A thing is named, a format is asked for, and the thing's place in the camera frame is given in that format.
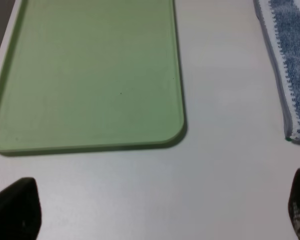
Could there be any light green plastic tray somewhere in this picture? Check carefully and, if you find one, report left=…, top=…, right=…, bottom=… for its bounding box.
left=0, top=0, right=185, bottom=155

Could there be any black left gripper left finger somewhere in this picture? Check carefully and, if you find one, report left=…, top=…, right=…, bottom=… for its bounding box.
left=0, top=177, right=42, bottom=240

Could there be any blue white striped towel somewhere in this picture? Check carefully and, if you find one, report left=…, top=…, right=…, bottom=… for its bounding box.
left=253, top=0, right=300, bottom=144

